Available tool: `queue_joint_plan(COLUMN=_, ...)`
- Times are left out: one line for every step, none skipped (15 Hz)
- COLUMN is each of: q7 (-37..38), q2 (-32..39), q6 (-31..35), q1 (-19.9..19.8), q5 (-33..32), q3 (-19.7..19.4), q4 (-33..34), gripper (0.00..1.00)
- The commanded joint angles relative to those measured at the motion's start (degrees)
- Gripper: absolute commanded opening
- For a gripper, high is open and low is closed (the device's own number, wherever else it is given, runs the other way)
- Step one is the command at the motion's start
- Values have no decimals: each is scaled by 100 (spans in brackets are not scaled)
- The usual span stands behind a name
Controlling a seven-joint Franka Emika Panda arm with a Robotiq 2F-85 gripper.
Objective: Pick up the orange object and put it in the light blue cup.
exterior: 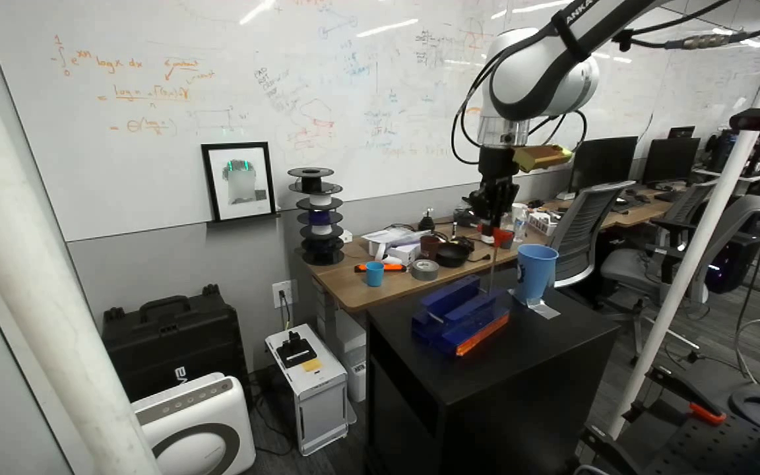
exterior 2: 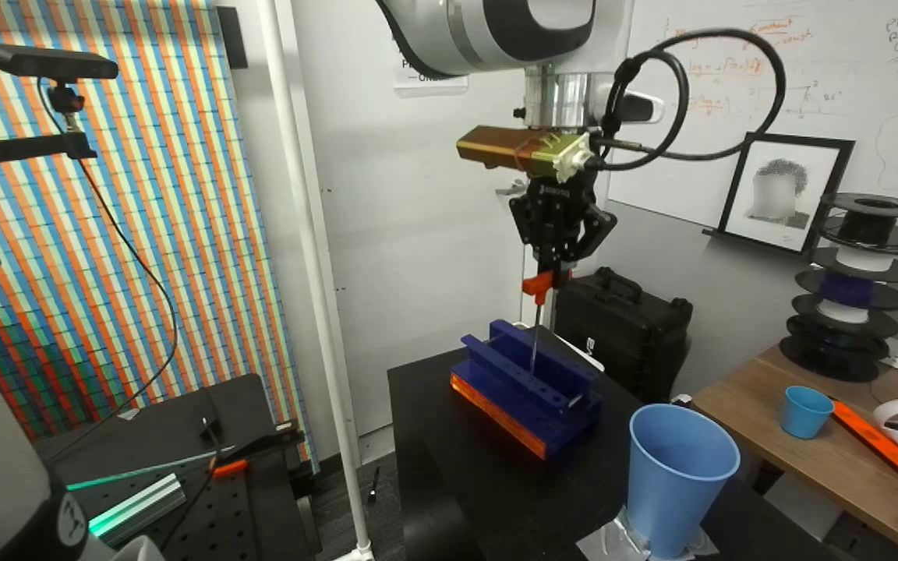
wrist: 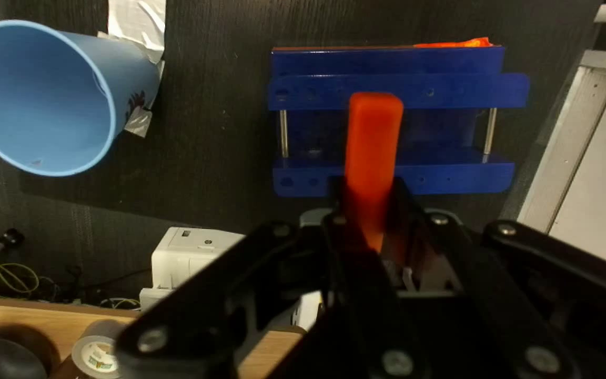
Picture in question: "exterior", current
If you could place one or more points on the black device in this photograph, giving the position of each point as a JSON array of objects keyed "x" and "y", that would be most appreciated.
[{"x": 295, "y": 353}]

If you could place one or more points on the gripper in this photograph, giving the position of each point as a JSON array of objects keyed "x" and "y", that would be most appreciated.
[{"x": 499, "y": 165}]

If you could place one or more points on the row of monitors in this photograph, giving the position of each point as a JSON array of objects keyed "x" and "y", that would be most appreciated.
[{"x": 604, "y": 161}]

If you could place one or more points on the small blue cup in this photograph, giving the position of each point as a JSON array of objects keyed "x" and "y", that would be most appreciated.
[{"x": 374, "y": 274}]

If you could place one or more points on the white box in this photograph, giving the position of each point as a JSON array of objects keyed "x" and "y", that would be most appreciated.
[{"x": 404, "y": 254}]

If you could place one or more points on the grey duct tape roll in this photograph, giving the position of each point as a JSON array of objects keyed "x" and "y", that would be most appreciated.
[{"x": 425, "y": 270}]

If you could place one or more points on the black joystick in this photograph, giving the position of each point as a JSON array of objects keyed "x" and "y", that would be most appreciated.
[{"x": 427, "y": 221}]

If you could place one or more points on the wall socket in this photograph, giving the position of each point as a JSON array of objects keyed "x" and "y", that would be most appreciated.
[{"x": 283, "y": 290}]

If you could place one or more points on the large blue block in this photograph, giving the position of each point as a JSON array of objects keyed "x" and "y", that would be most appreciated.
[{"x": 439, "y": 333}]

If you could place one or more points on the stack of filament spools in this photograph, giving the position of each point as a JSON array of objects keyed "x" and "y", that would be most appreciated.
[{"x": 319, "y": 231}]

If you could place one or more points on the white pole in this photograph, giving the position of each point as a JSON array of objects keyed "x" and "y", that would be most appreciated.
[{"x": 30, "y": 264}]

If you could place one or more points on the orange marker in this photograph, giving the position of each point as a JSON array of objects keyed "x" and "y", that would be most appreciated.
[{"x": 390, "y": 267}]

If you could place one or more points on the whiteboard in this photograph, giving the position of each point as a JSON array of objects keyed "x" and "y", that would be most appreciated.
[{"x": 156, "y": 158}]

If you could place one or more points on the wooden desk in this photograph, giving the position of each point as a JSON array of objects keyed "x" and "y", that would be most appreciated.
[{"x": 353, "y": 290}]

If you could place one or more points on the white air purifier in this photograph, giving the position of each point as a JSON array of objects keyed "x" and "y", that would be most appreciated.
[{"x": 202, "y": 422}]

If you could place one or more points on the orange block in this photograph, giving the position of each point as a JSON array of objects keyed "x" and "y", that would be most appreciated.
[{"x": 483, "y": 334}]

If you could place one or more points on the black cabinet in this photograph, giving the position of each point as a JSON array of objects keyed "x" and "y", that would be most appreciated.
[{"x": 485, "y": 409}]

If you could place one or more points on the black computer tower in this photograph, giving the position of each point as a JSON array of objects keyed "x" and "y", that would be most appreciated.
[{"x": 733, "y": 264}]

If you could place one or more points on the light blue cup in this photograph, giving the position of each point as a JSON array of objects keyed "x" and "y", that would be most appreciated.
[{"x": 536, "y": 274}]

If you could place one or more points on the black framed picture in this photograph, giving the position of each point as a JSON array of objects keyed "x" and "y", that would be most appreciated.
[{"x": 240, "y": 181}]

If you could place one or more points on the white computer tower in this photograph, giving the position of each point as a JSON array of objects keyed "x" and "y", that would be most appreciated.
[{"x": 317, "y": 402}]

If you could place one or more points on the white drawer unit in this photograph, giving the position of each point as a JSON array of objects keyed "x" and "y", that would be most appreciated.
[{"x": 347, "y": 343}]

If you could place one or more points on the black hard case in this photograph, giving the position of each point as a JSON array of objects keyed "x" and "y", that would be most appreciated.
[{"x": 169, "y": 343}]

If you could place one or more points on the black bowl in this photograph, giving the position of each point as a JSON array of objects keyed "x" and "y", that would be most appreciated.
[{"x": 452, "y": 255}]

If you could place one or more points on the camera on mount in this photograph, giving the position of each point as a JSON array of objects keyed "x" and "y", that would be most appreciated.
[{"x": 696, "y": 264}]

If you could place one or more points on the red cup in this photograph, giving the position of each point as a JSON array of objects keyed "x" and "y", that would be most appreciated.
[{"x": 504, "y": 237}]

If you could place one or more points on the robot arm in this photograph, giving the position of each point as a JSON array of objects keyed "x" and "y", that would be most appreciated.
[{"x": 578, "y": 79}]

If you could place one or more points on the brown mug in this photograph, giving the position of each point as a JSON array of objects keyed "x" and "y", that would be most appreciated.
[{"x": 429, "y": 247}]

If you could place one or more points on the clear water bottle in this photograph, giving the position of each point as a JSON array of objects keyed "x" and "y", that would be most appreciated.
[{"x": 521, "y": 224}]

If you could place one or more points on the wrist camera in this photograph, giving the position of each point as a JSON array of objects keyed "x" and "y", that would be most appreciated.
[{"x": 541, "y": 157}]

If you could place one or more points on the yellow sticky note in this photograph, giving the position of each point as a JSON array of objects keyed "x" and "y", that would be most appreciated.
[{"x": 311, "y": 365}]

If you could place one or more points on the row of office chairs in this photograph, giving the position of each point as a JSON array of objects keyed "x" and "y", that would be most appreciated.
[{"x": 644, "y": 264}]

